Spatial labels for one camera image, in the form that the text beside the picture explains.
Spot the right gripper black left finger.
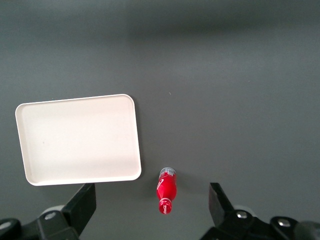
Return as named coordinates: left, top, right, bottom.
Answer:
left=0, top=183, right=97, bottom=240

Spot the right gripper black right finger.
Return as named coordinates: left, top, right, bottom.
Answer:
left=199, top=182, right=305, bottom=240

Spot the red coke bottle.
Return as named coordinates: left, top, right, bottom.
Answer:
left=157, top=167, right=178, bottom=215

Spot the white rectangular tray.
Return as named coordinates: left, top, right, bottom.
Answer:
left=14, top=93, right=143, bottom=187

